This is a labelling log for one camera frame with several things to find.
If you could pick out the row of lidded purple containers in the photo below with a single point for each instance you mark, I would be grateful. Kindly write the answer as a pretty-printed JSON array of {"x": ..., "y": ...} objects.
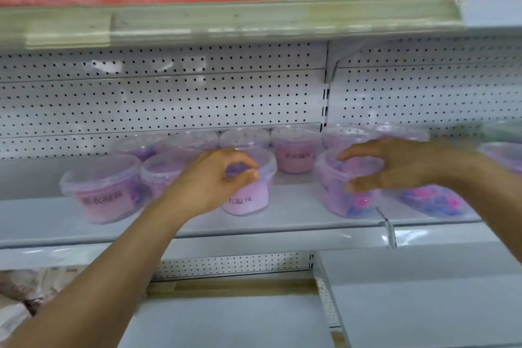
[{"x": 102, "y": 193}]

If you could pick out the purple-filled clear laundry bead tub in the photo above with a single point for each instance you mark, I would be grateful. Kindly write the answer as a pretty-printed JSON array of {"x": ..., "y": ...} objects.
[{"x": 338, "y": 201}]

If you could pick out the person's right hand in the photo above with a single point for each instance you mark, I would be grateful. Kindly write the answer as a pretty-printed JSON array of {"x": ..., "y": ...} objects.
[{"x": 416, "y": 164}]

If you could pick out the person's left forearm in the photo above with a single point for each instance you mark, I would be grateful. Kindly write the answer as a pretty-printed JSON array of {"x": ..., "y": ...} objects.
[{"x": 106, "y": 278}]

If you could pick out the person's left hand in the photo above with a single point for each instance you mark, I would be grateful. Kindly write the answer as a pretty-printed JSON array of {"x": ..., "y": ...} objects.
[{"x": 202, "y": 184}]

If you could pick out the person's right forearm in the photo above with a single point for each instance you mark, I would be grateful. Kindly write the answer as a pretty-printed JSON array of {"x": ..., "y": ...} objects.
[{"x": 493, "y": 193}]

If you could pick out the white shelf bracket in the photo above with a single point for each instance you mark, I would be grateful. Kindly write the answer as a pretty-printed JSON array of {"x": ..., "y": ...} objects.
[{"x": 340, "y": 58}]

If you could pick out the person's left thumb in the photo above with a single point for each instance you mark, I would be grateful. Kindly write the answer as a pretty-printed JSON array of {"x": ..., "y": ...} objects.
[{"x": 246, "y": 178}]

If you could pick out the white metal shelf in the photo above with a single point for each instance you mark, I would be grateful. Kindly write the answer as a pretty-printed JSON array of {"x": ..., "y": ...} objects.
[
  {"x": 244, "y": 19},
  {"x": 285, "y": 221},
  {"x": 408, "y": 299}
]

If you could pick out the pink-filled clear laundry bead tub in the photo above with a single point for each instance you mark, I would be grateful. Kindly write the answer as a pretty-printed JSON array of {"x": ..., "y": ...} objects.
[{"x": 248, "y": 201}]

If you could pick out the person's right thumb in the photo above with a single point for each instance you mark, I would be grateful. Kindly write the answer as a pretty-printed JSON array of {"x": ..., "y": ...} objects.
[{"x": 367, "y": 184}]

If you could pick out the white pegboard back panel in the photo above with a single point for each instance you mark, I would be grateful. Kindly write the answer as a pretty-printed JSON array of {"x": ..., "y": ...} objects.
[
  {"x": 163, "y": 99},
  {"x": 428, "y": 87}
]

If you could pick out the pink patterned soft packets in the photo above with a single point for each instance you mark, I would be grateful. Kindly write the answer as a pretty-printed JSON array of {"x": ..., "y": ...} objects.
[{"x": 28, "y": 290}]

